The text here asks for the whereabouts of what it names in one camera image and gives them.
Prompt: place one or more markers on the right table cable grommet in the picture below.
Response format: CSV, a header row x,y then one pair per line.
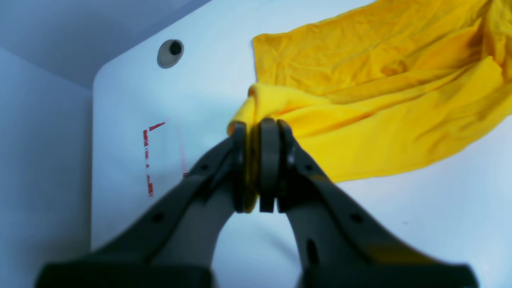
x,y
170,53

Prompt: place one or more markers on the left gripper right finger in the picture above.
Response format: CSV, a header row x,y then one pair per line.
x,y
340,244

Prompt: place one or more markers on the orange t-shirt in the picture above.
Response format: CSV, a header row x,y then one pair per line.
x,y
386,88

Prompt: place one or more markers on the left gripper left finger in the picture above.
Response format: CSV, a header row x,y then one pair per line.
x,y
172,244

